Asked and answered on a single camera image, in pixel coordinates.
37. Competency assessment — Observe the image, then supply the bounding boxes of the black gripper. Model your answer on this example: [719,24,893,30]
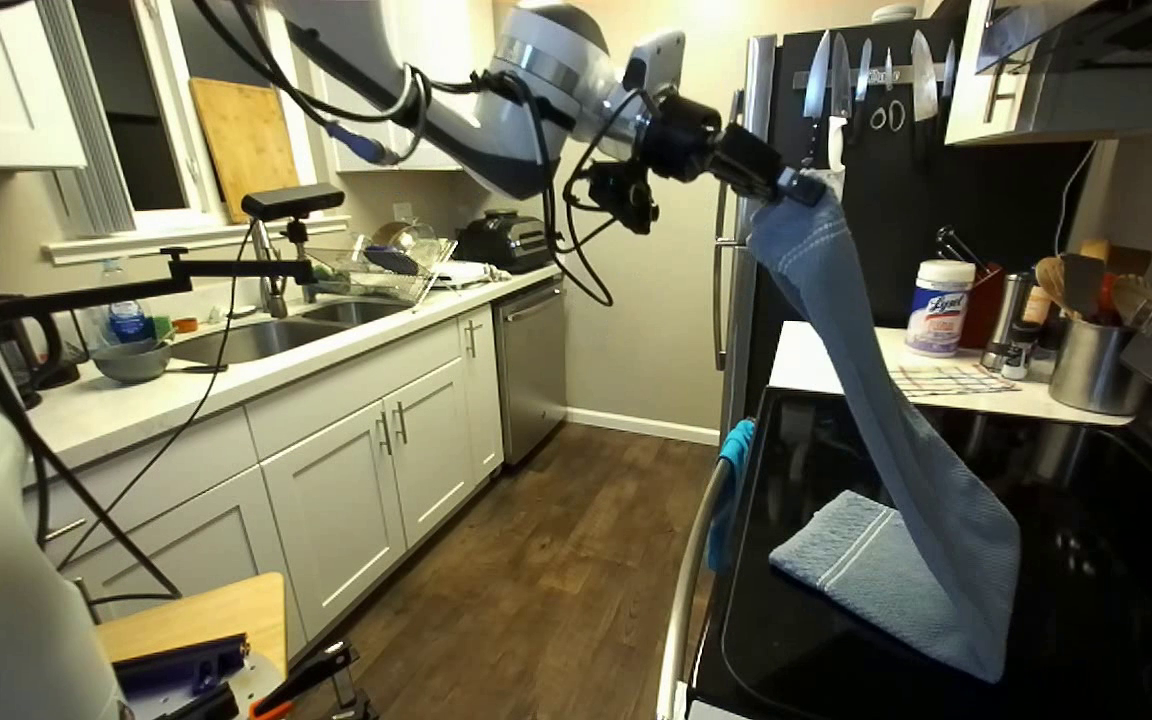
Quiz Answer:
[637,88,829,208]

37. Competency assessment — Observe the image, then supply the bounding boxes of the light blue towel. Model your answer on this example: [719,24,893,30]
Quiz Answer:
[746,188,1019,686]

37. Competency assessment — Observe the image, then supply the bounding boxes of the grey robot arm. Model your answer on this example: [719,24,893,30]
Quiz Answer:
[193,0,829,226]

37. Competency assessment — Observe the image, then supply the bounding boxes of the black refrigerator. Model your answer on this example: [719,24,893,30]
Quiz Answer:
[711,20,1089,428]

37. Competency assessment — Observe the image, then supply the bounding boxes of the kitchen knives on magnet strip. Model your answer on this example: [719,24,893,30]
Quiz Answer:
[798,33,956,132]

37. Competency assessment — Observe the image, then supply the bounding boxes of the disinfecting wipes canister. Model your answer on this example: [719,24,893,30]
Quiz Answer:
[907,260,975,351]

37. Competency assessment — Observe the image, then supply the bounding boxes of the white patterned dish cloth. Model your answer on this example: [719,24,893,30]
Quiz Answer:
[896,363,1019,396]

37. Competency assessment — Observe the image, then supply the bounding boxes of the bright blue hanging cloth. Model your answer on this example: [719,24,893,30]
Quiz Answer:
[704,418,756,571]

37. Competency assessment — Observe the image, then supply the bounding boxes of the black toaster appliance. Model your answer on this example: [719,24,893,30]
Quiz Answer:
[454,214,551,271]

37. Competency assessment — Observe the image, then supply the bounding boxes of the stainless steel dishwasher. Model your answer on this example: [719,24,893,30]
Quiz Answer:
[496,280,564,470]

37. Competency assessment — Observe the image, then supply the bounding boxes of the metal utensil holder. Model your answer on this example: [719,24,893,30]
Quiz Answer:
[1047,317,1144,418]

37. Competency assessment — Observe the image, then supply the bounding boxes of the range hood microwave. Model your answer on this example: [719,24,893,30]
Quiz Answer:
[945,0,1152,143]

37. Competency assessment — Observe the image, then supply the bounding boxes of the black electric stove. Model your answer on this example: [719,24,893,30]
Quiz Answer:
[663,309,1152,720]

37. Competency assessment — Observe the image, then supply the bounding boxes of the wooden cutting board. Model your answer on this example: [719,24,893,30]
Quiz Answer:
[193,77,297,220]

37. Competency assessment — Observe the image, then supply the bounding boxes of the white lower kitchen cabinets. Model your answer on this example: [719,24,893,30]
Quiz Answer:
[22,309,499,649]

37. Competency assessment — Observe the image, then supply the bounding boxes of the stainless kitchen sink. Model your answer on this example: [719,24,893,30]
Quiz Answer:
[168,300,398,367]

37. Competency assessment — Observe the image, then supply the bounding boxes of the wooden board foreground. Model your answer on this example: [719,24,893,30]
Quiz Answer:
[97,571,286,673]

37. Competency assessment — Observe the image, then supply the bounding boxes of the blue bowl on counter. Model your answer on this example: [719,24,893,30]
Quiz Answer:
[90,346,168,386]

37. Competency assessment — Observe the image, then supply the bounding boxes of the black camera on stand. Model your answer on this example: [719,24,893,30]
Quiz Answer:
[240,186,345,220]

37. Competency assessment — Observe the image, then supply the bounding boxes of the silver oven door handle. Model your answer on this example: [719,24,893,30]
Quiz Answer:
[650,462,727,720]

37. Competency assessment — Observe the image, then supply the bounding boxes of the white upper wall cabinet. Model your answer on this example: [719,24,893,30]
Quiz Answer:
[0,0,85,169]

